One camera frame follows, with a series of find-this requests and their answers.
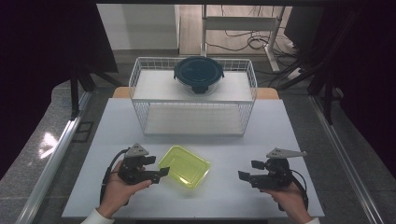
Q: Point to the person's left hand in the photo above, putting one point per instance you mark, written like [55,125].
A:
[115,196]

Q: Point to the yellow-green rectangular plastic container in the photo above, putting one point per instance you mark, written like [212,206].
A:
[183,166]

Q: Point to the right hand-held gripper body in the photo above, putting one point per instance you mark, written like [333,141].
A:
[277,179]

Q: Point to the round container with dark lid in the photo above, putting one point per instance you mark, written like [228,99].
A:
[198,72]

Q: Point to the white power strip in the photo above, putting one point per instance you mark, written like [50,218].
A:
[294,73]

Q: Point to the white desk frame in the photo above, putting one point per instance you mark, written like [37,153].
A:
[239,23]

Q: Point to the black metal stand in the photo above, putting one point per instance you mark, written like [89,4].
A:
[327,99]
[74,93]

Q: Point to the black floor plate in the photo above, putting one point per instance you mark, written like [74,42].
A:
[83,132]

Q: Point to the wooden table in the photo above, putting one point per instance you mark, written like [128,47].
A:
[120,92]

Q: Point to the dark curtain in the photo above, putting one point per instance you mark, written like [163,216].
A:
[367,77]
[40,62]

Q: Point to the person's right hand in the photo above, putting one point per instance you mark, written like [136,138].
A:
[292,202]

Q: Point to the aluminium rail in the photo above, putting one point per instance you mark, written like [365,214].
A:
[53,158]
[345,158]

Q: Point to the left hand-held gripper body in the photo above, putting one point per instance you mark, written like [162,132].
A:
[134,174]

